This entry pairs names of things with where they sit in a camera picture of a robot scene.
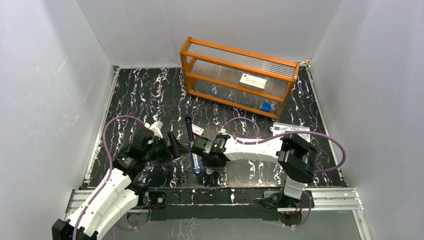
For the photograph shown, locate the red white staple box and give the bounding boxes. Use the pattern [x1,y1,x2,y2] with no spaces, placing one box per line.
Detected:
[191,124,204,137]

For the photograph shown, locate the small blue box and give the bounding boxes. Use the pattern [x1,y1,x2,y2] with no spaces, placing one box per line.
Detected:
[261,102,272,113]

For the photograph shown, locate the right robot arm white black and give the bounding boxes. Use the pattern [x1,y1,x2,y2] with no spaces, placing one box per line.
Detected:
[190,131,318,207]

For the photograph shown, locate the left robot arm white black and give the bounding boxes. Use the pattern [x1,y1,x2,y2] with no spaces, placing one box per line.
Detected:
[51,129,189,240]

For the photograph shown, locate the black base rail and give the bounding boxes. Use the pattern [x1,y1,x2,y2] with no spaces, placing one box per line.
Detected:
[145,187,314,222]

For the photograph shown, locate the orange wooden shelf rack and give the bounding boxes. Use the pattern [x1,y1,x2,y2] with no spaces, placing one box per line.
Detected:
[180,36,301,120]

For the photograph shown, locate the white cardboard box red labels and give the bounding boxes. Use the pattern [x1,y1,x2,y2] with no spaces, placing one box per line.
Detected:
[239,73,267,92]

